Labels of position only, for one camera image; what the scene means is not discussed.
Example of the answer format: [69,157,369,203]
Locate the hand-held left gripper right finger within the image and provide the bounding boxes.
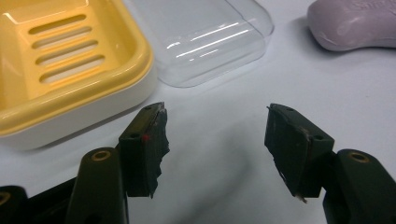
[263,103,396,224]

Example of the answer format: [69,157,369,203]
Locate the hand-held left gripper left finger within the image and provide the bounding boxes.
[65,101,171,224]

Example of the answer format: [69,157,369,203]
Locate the yellow and white soap dish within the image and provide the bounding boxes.
[0,0,159,152]

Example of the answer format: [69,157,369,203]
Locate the clear plastic soap dish lid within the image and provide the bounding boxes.
[122,0,276,89]

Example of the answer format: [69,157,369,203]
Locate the pale purple soap bar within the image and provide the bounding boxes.
[306,0,396,52]

